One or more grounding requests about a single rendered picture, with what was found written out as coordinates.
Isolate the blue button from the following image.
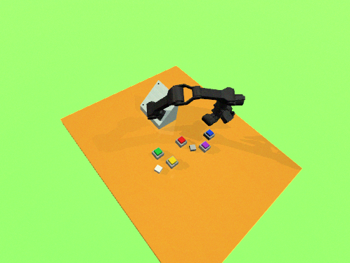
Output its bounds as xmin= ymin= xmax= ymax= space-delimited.
xmin=203 ymin=129 xmax=215 ymax=141

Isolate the purple button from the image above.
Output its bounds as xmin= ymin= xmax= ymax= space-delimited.
xmin=198 ymin=141 xmax=211 ymax=153

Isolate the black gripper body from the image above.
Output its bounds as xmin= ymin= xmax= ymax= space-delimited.
xmin=202 ymin=104 xmax=233 ymax=126

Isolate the green button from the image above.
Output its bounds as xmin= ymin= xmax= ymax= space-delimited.
xmin=152 ymin=147 xmax=164 ymax=160

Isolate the yellow button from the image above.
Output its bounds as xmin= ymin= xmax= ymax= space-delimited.
xmin=166 ymin=156 xmax=179 ymax=169

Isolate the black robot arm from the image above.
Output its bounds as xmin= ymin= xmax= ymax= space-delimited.
xmin=146 ymin=84 xmax=245 ymax=124

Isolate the red button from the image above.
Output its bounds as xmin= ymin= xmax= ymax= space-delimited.
xmin=175 ymin=136 xmax=187 ymax=148

